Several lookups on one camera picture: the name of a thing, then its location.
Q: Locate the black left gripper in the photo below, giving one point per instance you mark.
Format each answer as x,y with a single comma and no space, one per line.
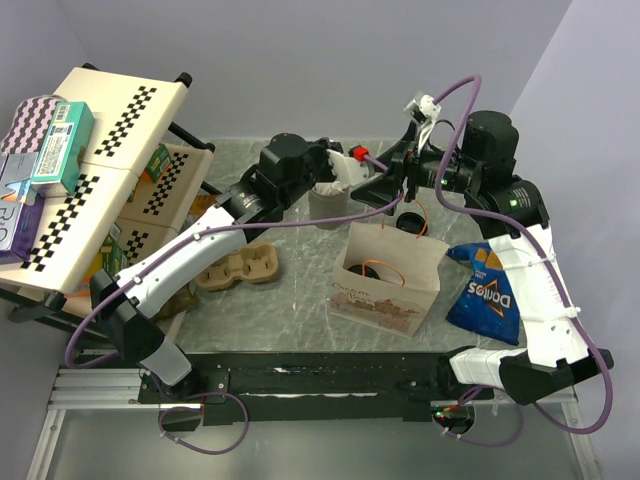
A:
319,148

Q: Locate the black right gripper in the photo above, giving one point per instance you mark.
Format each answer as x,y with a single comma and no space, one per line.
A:
381,189

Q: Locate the black coffee cup lid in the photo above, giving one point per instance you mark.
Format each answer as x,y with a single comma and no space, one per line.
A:
364,270

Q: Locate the cardboard cup carrier tray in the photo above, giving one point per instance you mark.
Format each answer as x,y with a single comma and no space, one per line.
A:
255,263

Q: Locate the brown paper takeout bag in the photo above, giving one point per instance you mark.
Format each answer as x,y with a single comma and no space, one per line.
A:
408,265

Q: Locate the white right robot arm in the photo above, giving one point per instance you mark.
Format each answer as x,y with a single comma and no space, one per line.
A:
514,220

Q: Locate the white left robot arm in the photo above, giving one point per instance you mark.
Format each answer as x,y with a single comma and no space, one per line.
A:
287,168

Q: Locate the grey straw holder cup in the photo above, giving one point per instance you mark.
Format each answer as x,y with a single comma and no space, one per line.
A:
321,207

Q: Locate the orange snack bag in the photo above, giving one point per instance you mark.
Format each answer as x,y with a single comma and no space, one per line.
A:
201,204

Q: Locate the green box middle shelf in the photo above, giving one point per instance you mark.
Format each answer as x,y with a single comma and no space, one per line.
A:
157,165

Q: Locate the blue chips bag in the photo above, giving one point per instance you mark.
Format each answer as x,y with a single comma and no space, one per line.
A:
486,305

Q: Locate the cream checkered shelf rack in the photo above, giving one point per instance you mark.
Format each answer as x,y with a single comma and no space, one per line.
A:
132,116

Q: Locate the green orange box lower shelf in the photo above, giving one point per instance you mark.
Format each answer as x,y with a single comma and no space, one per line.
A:
110,258

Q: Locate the teal cardboard box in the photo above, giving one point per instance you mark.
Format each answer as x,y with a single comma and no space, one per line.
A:
58,166

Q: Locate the pink wavy patterned can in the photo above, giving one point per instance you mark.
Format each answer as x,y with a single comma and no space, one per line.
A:
30,125

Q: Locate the purple product box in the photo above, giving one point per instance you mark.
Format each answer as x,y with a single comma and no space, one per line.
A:
19,226

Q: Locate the silver grey small box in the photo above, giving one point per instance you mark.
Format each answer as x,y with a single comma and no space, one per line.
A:
16,174

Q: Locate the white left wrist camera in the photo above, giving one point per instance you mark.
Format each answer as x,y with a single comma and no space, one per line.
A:
348,170

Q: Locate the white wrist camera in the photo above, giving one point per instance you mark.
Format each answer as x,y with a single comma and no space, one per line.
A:
348,170
424,112

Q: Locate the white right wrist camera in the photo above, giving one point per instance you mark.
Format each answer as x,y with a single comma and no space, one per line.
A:
424,112

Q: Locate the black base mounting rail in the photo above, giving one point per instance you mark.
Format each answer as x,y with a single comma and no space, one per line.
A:
305,386

